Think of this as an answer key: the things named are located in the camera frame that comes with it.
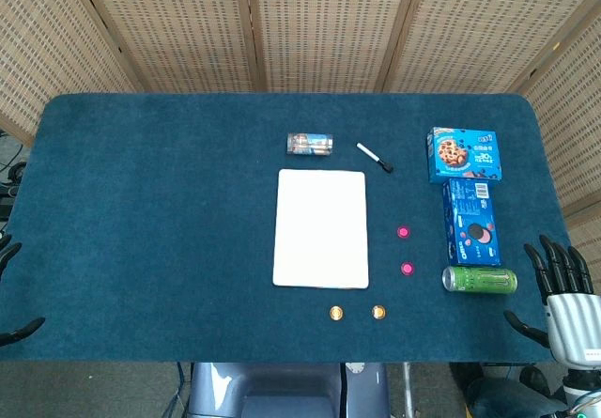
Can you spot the blue Oreo box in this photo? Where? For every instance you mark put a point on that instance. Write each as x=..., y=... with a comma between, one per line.
x=472, y=223

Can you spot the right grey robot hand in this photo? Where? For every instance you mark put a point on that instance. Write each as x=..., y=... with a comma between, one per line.
x=570, y=324

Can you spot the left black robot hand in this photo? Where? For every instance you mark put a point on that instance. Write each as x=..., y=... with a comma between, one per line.
x=11, y=249

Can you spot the blue chocolate chip cookie box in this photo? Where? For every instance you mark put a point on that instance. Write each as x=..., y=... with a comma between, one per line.
x=462, y=155

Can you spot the blue-grey robot torso base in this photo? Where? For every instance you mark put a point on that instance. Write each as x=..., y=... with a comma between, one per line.
x=263, y=390

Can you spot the clear plastic snack jar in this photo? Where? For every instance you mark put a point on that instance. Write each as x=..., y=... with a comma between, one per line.
x=310, y=144

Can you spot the grey metal table leg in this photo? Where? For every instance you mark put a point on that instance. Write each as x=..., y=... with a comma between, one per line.
x=407, y=390

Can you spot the white marker black cap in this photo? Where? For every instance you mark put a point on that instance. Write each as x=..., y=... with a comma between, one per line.
x=371, y=155

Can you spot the green drink can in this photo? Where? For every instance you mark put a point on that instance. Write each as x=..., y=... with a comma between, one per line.
x=479, y=280

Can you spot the red round magnet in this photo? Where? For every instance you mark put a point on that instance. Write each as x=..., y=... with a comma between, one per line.
x=407, y=268
x=403, y=232

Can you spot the yellow round magnet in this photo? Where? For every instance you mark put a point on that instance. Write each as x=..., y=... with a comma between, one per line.
x=335, y=313
x=378, y=312

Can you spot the woven wooden folding screen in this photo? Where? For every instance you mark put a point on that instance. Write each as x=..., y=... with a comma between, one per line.
x=324, y=28

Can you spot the dark blue table cloth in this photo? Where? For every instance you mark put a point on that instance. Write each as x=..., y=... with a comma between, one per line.
x=164, y=230

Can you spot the white magnetic whiteboard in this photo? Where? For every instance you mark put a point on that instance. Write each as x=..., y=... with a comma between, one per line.
x=320, y=230

